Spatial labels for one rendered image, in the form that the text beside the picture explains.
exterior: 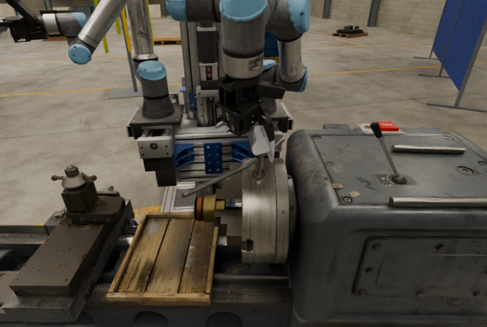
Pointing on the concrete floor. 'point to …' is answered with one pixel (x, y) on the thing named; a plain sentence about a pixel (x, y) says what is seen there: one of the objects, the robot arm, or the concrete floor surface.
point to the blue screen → (461, 27)
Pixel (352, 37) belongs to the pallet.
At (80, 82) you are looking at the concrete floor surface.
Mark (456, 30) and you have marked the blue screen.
